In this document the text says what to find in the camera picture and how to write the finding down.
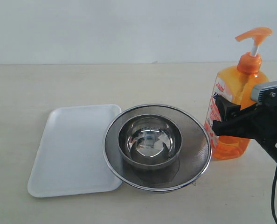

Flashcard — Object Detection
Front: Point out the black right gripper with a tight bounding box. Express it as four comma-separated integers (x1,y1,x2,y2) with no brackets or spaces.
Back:
212,90,277,162

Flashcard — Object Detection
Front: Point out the orange dish soap pump bottle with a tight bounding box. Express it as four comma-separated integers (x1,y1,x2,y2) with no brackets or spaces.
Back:
204,27,272,160

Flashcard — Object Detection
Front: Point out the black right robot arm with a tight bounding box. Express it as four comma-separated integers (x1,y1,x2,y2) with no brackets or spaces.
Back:
212,81,277,163

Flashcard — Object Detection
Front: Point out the small stainless steel bowl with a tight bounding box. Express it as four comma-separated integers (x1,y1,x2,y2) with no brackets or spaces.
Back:
118,114,183,170

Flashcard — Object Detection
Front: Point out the steel mesh strainer basin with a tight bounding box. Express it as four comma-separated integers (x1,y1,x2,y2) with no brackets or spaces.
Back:
103,104,211,192

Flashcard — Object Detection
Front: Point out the white rectangular foam tray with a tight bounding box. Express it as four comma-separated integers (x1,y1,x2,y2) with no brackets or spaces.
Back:
27,104,122,198

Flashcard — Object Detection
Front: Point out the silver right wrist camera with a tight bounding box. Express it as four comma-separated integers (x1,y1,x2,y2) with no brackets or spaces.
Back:
250,81,277,103

